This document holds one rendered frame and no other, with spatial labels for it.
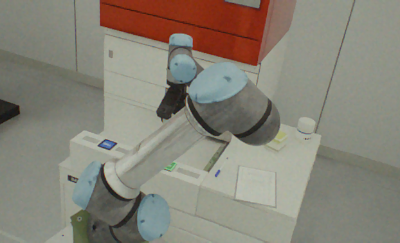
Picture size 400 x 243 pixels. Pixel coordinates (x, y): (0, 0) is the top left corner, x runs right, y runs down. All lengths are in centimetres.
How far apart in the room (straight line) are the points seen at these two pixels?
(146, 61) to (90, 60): 218
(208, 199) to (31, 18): 342
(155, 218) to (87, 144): 65
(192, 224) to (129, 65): 94
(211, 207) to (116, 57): 103
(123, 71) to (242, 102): 141
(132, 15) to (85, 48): 227
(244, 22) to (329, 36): 161
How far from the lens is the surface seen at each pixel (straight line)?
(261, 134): 92
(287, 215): 146
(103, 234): 123
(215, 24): 187
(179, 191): 156
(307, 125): 183
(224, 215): 154
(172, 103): 138
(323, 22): 334
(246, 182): 155
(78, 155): 173
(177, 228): 167
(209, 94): 85
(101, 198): 106
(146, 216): 110
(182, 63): 123
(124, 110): 232
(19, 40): 480
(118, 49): 220
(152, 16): 200
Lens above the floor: 188
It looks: 29 degrees down
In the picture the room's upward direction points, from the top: 8 degrees clockwise
